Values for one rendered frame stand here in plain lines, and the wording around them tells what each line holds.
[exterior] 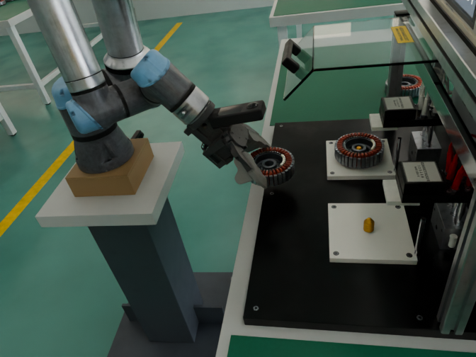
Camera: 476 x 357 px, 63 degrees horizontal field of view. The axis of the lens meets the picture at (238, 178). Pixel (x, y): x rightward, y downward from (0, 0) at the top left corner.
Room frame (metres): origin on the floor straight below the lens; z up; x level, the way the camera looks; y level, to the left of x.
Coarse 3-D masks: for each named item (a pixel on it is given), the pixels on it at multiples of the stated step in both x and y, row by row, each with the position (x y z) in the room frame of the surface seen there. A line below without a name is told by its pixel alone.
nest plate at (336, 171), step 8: (328, 144) 0.81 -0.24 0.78; (384, 144) 0.77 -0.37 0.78; (328, 152) 0.78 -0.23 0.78; (384, 152) 0.74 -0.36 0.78; (328, 160) 0.75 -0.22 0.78; (384, 160) 0.71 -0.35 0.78; (328, 168) 0.72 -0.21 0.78; (336, 168) 0.71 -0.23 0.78; (344, 168) 0.71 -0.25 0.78; (352, 168) 0.70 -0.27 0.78; (368, 168) 0.69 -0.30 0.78; (376, 168) 0.68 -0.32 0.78; (384, 168) 0.68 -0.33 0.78; (392, 168) 0.67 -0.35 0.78; (328, 176) 0.69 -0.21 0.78; (336, 176) 0.68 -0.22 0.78; (344, 176) 0.68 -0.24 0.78; (352, 176) 0.67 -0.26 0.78; (360, 176) 0.67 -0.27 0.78; (368, 176) 0.66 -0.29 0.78; (376, 176) 0.66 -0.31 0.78; (384, 176) 0.65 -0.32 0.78; (392, 176) 0.65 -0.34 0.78
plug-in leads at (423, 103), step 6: (444, 78) 0.69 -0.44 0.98; (420, 90) 0.73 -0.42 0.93; (420, 96) 0.71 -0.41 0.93; (426, 96) 0.69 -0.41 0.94; (420, 102) 0.71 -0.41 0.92; (426, 102) 0.68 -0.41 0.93; (420, 108) 0.71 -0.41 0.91; (426, 108) 0.68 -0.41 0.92; (432, 108) 0.71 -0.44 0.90; (420, 114) 0.69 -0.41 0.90; (426, 114) 0.68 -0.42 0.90
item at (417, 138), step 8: (416, 136) 0.72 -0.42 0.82; (432, 136) 0.71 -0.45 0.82; (416, 144) 0.69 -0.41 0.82; (424, 144) 0.68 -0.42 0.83; (432, 144) 0.68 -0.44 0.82; (416, 152) 0.67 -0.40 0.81; (424, 152) 0.67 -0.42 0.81; (432, 152) 0.66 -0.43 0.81; (440, 152) 0.66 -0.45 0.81; (416, 160) 0.67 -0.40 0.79; (424, 160) 0.67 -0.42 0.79; (432, 160) 0.66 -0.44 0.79
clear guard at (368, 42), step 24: (336, 24) 0.86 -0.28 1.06; (360, 24) 0.83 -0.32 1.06; (384, 24) 0.80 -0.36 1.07; (408, 24) 0.78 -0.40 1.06; (312, 48) 0.74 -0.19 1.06; (336, 48) 0.72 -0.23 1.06; (360, 48) 0.70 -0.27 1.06; (384, 48) 0.68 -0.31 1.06; (408, 48) 0.66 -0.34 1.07; (288, 72) 0.77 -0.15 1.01; (288, 96) 0.66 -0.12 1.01
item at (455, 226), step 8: (440, 208) 0.49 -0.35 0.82; (448, 208) 0.48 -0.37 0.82; (432, 216) 0.51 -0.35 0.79; (440, 216) 0.47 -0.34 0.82; (448, 216) 0.46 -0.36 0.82; (456, 216) 0.46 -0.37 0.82; (464, 216) 0.46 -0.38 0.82; (432, 224) 0.50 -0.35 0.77; (440, 224) 0.46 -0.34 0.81; (448, 224) 0.45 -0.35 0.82; (456, 224) 0.44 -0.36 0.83; (440, 232) 0.45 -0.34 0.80; (448, 232) 0.44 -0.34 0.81; (456, 232) 0.43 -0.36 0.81; (440, 240) 0.45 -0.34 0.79; (448, 240) 0.44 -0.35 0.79; (440, 248) 0.44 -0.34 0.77; (448, 248) 0.43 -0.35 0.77; (456, 248) 0.43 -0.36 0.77
